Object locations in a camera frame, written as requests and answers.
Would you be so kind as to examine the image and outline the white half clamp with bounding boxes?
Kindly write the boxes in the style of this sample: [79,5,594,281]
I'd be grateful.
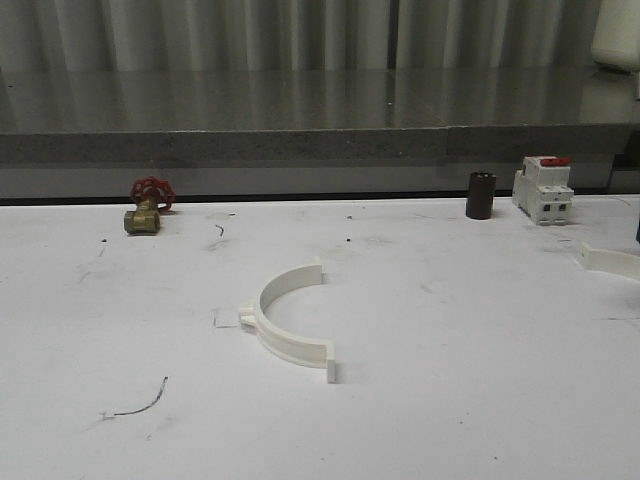
[238,257,338,384]
[579,242,640,280]

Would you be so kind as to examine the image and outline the brass valve red handwheel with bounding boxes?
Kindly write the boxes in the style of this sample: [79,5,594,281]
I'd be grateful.
[123,176,176,235]

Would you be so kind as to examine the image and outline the grey stone countertop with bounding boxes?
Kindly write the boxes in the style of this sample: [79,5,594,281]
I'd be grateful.
[1,67,639,168]

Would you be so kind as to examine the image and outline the white rice cooker appliance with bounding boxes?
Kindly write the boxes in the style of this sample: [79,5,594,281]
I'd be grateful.
[591,0,639,72]

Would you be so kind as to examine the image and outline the white circuit breaker red switch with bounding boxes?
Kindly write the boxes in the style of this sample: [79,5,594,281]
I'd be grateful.
[512,156,574,225]

